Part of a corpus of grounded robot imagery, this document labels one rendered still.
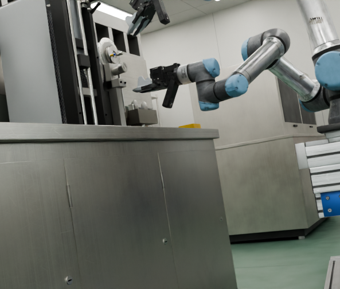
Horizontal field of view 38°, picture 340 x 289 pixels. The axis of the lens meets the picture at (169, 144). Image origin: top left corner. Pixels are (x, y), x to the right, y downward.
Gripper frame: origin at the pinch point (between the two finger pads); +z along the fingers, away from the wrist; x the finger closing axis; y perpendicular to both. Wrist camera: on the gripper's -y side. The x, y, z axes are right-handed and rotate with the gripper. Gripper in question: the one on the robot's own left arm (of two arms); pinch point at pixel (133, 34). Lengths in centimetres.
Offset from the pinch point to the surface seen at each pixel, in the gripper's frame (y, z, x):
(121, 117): -20.5, 26.6, 6.8
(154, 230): -67, 37, 32
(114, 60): -1.0, 12.8, 2.5
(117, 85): -11.7, 17.7, 8.1
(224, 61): 141, 44, -448
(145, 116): -19.0, 26.3, -13.3
